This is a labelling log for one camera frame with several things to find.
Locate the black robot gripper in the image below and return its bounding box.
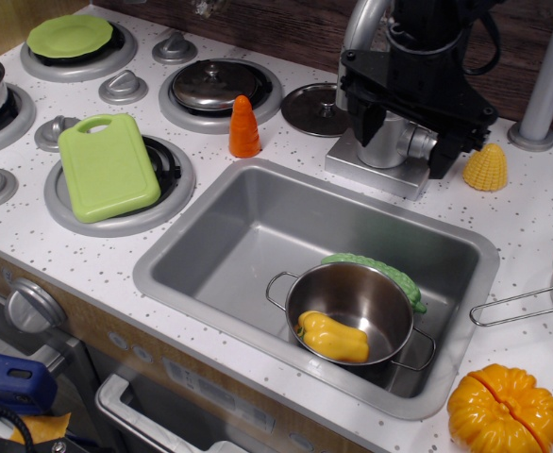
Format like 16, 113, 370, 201
338, 1, 498, 179

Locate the silver toy faucet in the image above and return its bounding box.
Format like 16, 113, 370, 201
325, 1, 437, 201

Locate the yellow toy corn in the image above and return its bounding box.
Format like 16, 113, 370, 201
462, 143, 508, 192

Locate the flat steel lid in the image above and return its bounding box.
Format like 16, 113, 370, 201
280, 83, 350, 138

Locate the grey vertical pole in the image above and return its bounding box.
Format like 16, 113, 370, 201
508, 32, 553, 152

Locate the orange toy carrot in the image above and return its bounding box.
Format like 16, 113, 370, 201
228, 95, 261, 158

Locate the green toy vegetable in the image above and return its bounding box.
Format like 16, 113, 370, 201
321, 253, 427, 314

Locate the steel pot in sink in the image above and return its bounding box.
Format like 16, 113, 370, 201
265, 262, 436, 372

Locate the steel pot lid on burner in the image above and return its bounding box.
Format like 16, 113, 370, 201
171, 60, 259, 111

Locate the yellow toy bell pepper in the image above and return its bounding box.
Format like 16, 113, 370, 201
295, 310, 370, 363

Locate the grey toy sink basin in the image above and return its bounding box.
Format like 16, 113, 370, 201
133, 159, 499, 420

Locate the grey stove knob back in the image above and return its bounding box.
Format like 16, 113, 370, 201
152, 32, 198, 65

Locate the grey stove knob middle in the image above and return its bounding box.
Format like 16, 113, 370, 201
98, 70, 148, 105

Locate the orange toy pumpkin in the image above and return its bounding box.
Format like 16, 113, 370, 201
447, 363, 553, 452

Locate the green plastic cutting board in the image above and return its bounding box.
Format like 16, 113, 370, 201
58, 113, 161, 224

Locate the green plastic plate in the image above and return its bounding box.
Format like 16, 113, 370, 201
26, 14, 113, 59

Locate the grey stove knob left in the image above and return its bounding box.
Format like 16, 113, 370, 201
34, 115, 79, 153

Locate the grey oven dial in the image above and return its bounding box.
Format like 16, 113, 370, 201
4, 277, 67, 334

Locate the blue clamp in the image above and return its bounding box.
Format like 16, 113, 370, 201
0, 355, 58, 415

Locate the grey oven door handle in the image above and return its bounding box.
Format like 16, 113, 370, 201
94, 373, 240, 453

